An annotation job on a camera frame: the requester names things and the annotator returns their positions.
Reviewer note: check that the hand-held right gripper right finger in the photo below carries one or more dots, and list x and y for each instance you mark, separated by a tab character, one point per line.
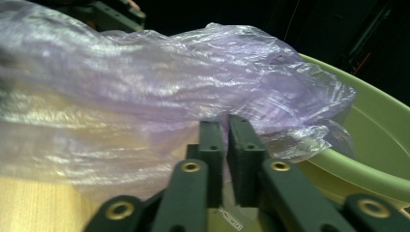
246	167

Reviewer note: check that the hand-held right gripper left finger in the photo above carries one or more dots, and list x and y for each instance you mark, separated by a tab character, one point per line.
214	174

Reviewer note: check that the purple plastic bag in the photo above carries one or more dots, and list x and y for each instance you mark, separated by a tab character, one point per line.
145	87

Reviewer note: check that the green plastic bucket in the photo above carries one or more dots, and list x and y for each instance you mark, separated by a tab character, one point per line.
377	125

